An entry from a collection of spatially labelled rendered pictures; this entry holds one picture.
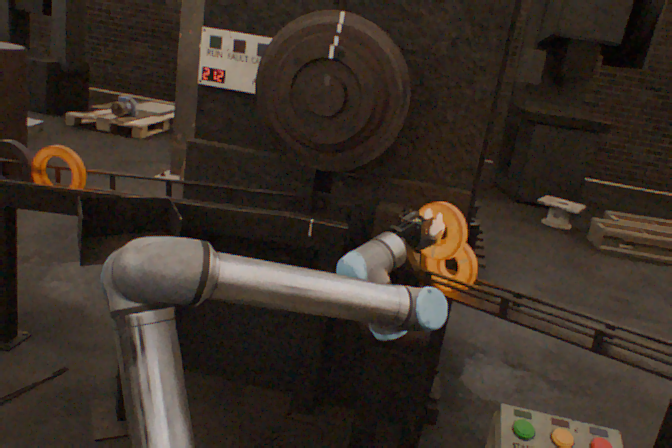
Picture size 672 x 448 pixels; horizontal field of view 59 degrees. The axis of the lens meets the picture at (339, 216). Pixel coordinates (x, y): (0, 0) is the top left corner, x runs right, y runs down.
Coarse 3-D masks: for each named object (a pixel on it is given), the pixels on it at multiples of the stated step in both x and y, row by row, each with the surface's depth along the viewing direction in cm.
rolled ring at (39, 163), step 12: (36, 156) 201; (48, 156) 200; (60, 156) 199; (72, 156) 198; (36, 168) 202; (72, 168) 199; (84, 168) 201; (36, 180) 203; (48, 180) 205; (84, 180) 202
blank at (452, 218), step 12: (432, 204) 159; (444, 204) 157; (432, 216) 159; (444, 216) 156; (456, 216) 154; (456, 228) 154; (444, 240) 157; (456, 240) 155; (432, 252) 160; (444, 252) 157; (456, 252) 156
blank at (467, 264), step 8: (440, 240) 170; (464, 248) 165; (456, 256) 167; (464, 256) 165; (472, 256) 165; (432, 264) 173; (440, 264) 172; (464, 264) 165; (472, 264) 164; (440, 272) 171; (448, 272) 172; (464, 272) 165; (472, 272) 164; (440, 280) 171; (464, 280) 166; (472, 280) 166; (440, 288) 172; (448, 288) 170; (464, 288) 166
